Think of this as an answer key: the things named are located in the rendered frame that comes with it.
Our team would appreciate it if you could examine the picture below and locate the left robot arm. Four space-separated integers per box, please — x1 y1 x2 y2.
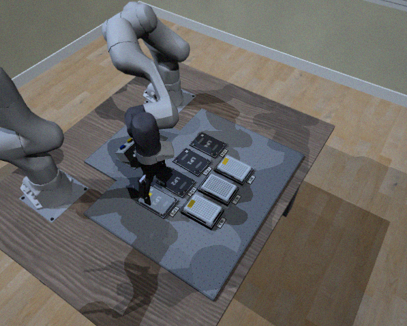
102 1 190 165

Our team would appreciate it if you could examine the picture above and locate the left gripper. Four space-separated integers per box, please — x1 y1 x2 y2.
138 160 167 206

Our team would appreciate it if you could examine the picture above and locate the grey operator panel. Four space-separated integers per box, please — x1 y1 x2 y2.
115 138 140 170

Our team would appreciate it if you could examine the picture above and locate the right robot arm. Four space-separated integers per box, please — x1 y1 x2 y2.
0 67 73 209

